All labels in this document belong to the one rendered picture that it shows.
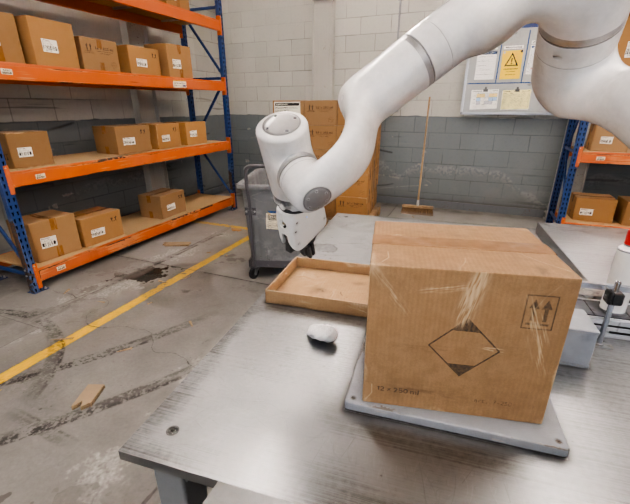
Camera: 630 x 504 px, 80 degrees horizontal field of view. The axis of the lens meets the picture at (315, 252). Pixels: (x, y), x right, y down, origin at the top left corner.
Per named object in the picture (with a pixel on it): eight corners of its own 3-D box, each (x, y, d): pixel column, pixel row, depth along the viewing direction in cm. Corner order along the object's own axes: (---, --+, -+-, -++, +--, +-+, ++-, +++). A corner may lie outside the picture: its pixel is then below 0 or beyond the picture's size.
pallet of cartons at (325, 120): (380, 213, 501) (387, 100, 450) (370, 232, 427) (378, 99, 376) (295, 207, 533) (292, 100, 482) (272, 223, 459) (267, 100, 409)
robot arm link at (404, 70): (466, 113, 59) (310, 229, 62) (407, 72, 68) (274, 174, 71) (460, 65, 52) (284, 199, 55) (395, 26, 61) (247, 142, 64)
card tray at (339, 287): (384, 277, 122) (385, 266, 120) (371, 318, 98) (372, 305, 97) (296, 267, 130) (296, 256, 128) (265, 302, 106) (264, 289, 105)
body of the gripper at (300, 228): (293, 219, 67) (301, 257, 76) (328, 185, 71) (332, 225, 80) (263, 203, 71) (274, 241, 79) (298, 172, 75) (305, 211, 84)
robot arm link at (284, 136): (326, 193, 67) (304, 165, 73) (319, 129, 57) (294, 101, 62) (283, 211, 65) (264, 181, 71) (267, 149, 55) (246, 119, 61)
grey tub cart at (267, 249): (260, 247, 383) (255, 150, 349) (322, 248, 380) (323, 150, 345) (239, 286, 301) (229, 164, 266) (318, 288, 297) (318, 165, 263)
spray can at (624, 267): (619, 306, 94) (645, 228, 87) (628, 317, 89) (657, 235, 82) (595, 303, 96) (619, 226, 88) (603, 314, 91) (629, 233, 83)
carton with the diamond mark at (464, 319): (503, 342, 85) (527, 227, 75) (542, 425, 63) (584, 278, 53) (368, 329, 90) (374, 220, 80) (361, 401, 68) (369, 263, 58)
